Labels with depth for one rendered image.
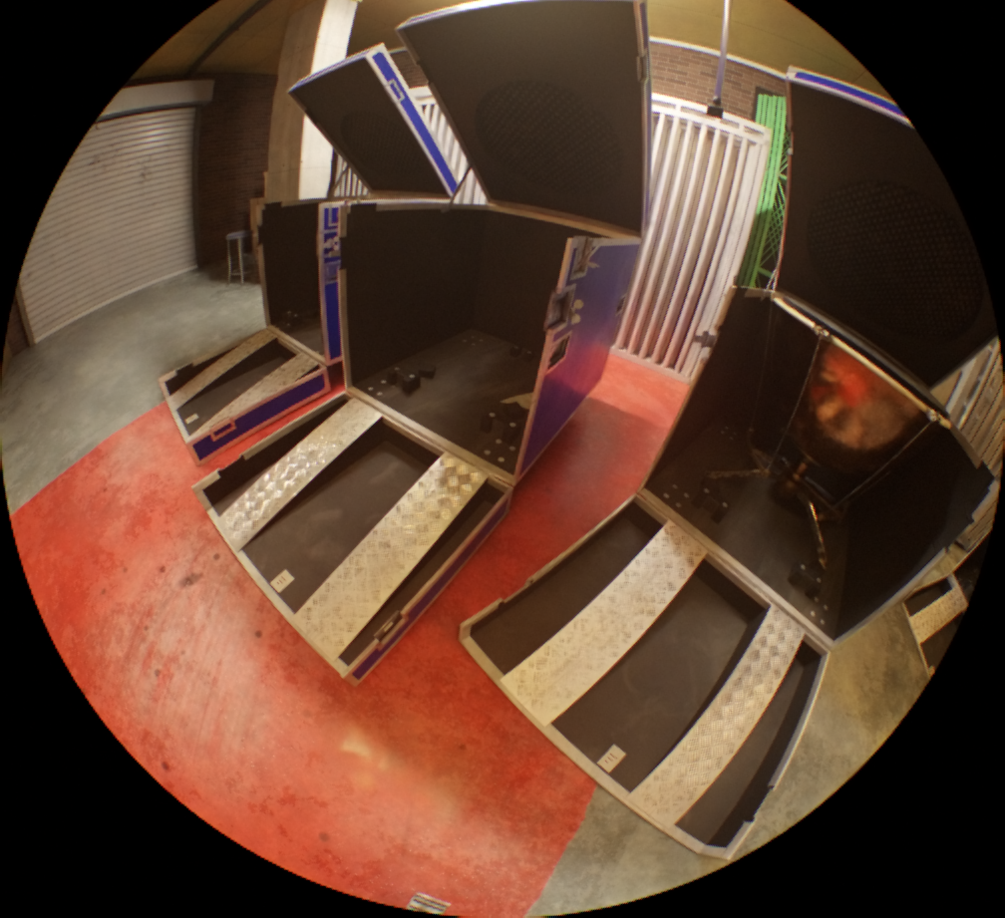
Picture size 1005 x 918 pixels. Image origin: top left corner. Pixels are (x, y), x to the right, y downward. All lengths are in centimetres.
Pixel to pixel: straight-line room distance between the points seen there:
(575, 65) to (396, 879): 230
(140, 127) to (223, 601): 599
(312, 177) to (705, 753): 412
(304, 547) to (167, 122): 607
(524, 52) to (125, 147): 561
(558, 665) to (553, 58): 186
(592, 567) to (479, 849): 96
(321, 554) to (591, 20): 185
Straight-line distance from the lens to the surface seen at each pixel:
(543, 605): 115
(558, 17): 132
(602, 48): 131
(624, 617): 113
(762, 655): 132
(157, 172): 630
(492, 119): 176
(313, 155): 352
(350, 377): 162
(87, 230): 616
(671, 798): 119
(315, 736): 109
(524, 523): 132
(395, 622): 99
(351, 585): 111
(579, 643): 108
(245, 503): 143
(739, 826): 126
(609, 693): 112
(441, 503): 116
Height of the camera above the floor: 104
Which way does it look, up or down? 35 degrees down
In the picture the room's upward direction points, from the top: 10 degrees clockwise
